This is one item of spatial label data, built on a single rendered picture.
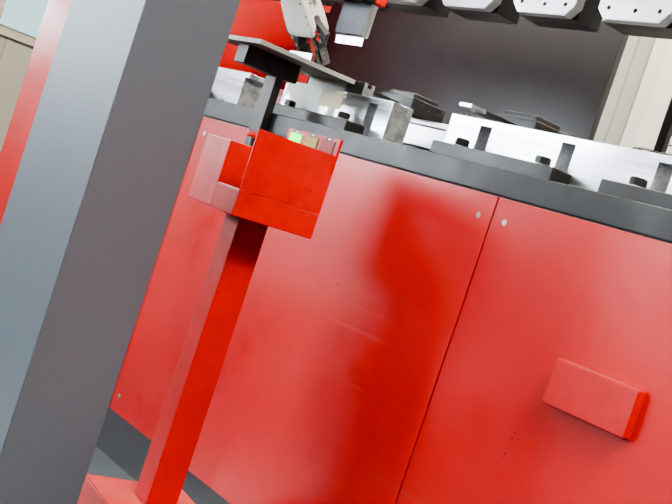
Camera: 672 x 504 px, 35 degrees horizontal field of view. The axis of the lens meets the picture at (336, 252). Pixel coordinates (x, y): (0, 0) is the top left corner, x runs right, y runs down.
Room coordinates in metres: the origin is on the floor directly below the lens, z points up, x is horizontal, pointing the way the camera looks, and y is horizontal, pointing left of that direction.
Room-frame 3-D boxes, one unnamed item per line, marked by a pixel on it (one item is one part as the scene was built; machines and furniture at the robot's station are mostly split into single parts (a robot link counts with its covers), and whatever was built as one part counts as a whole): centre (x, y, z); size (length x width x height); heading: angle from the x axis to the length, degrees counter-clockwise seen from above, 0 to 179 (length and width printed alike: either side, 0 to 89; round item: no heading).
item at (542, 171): (1.90, -0.22, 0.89); 0.30 x 0.05 x 0.03; 40
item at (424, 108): (2.50, -0.01, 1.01); 0.26 x 0.12 x 0.05; 130
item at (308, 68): (2.31, 0.24, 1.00); 0.26 x 0.18 x 0.01; 130
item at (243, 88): (2.82, 0.48, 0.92); 0.50 x 0.06 x 0.10; 40
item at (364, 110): (2.36, 0.09, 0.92); 0.39 x 0.06 x 0.10; 40
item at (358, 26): (2.40, 0.12, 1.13); 0.10 x 0.02 x 0.10; 40
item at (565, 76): (2.91, -0.12, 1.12); 1.13 x 0.02 x 0.44; 40
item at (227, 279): (1.88, 0.17, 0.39); 0.06 x 0.06 x 0.54; 31
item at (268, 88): (2.28, 0.27, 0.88); 0.14 x 0.04 x 0.22; 130
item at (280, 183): (1.88, 0.17, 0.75); 0.20 x 0.16 x 0.18; 31
